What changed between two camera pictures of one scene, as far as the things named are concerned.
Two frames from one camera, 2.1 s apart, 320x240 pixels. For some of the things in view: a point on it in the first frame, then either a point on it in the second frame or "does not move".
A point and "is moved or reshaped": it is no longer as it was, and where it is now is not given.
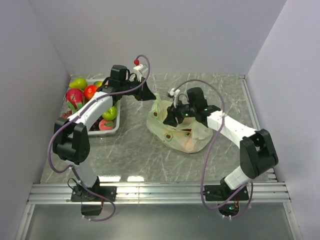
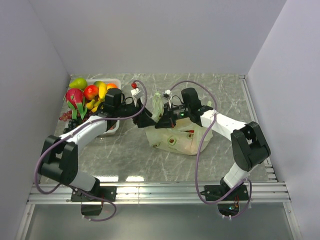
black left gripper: [144, 93] -> [144, 119]
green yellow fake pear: [79, 83] does not move
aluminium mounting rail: [157, 193] does not move
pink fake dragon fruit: [75, 99] does not move
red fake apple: [89, 91] does not move
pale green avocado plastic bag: [190, 136] is moved or reshaped
